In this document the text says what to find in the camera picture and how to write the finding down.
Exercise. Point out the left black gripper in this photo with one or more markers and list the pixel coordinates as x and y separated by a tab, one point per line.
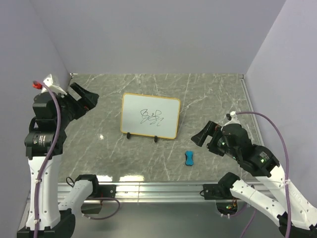
88	101

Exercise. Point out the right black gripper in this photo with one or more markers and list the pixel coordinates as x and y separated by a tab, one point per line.
213	129

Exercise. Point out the blue whiteboard eraser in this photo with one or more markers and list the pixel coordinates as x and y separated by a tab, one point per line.
189	158

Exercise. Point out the yellow framed whiteboard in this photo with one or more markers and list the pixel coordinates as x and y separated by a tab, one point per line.
148	115

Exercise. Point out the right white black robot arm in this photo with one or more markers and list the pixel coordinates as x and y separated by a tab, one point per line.
273	194

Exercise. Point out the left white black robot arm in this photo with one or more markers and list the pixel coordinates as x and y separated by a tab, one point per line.
54	109

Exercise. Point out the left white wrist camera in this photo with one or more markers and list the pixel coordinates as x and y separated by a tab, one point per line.
52	83

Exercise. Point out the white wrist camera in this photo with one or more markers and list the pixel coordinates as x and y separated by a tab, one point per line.
52	83
232	118

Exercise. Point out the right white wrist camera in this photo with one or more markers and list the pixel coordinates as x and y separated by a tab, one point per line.
232	118

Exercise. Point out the aluminium front rail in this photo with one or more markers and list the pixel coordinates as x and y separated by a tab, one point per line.
151	192

